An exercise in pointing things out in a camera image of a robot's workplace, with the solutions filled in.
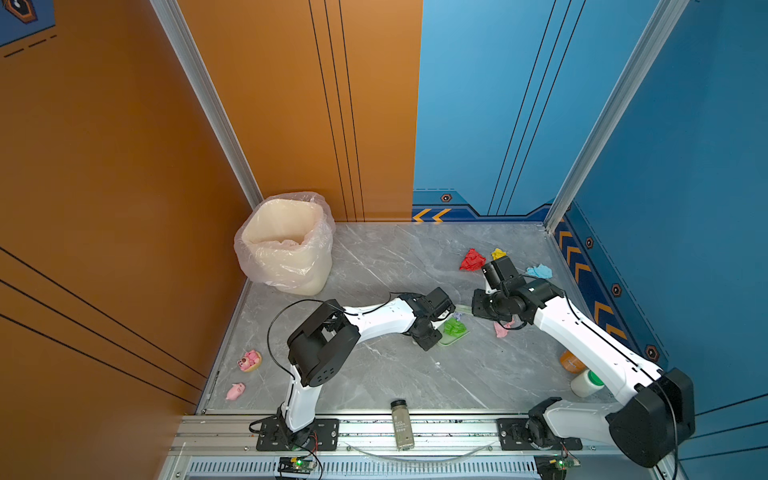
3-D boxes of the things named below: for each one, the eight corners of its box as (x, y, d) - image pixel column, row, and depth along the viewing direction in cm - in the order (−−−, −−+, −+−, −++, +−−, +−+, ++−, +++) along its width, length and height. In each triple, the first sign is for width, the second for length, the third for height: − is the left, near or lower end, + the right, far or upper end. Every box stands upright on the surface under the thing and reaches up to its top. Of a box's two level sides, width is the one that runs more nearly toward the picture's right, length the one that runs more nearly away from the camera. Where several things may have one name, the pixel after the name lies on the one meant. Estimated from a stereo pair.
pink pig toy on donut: (240, 371, 86) (235, 367, 83) (245, 354, 89) (241, 350, 86) (258, 371, 86) (254, 367, 83) (263, 354, 89) (259, 350, 86)
